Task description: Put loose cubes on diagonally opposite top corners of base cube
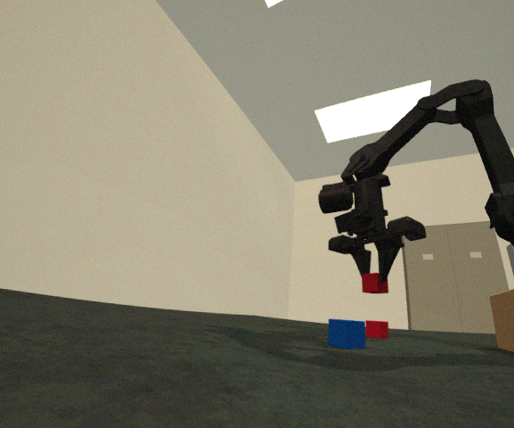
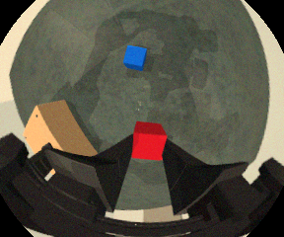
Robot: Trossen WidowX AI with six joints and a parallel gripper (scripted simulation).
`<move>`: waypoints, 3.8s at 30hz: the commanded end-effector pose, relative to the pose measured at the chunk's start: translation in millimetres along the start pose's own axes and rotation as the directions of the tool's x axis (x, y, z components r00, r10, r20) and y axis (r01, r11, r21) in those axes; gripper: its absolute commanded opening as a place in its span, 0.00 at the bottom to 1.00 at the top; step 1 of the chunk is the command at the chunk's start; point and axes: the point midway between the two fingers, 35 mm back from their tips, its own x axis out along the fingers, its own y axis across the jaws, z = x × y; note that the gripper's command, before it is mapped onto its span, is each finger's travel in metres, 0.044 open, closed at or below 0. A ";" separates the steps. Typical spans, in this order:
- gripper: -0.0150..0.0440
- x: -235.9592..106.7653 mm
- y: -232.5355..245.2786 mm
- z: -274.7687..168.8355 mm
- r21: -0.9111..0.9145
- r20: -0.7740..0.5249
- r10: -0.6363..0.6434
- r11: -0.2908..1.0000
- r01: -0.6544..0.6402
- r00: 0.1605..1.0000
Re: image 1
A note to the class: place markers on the blue cube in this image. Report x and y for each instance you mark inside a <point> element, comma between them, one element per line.
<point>346,334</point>

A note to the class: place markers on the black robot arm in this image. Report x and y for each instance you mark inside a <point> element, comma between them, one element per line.
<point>475,111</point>

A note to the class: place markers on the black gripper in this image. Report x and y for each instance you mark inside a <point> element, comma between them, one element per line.
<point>388,241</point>

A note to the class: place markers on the red cube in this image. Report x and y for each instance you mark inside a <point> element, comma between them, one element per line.
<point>376,329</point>
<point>372,284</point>

